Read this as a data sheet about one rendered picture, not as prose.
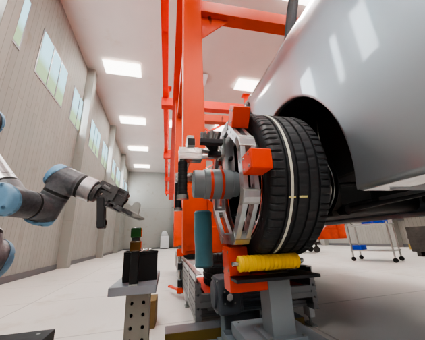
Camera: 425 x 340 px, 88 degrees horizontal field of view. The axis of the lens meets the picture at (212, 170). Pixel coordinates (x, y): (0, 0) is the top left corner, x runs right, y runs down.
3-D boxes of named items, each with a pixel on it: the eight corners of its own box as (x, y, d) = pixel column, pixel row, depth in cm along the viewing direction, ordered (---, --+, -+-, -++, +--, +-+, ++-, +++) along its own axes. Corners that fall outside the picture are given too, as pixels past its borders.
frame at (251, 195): (267, 245, 72) (251, 102, 88) (247, 246, 70) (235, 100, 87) (225, 243, 122) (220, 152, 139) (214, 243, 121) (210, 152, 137)
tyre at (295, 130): (295, 286, 99) (364, 158, 66) (245, 291, 94) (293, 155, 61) (251, 195, 154) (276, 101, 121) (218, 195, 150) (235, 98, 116)
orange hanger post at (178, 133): (185, 245, 315) (185, 100, 389) (171, 246, 312) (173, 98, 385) (183, 245, 333) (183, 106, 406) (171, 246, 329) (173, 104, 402)
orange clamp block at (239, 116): (248, 128, 94) (251, 106, 92) (231, 127, 93) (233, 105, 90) (243, 127, 101) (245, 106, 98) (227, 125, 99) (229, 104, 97)
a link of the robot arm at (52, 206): (9, 215, 72) (32, 181, 75) (37, 218, 83) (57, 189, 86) (30, 227, 70) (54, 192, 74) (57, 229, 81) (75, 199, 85)
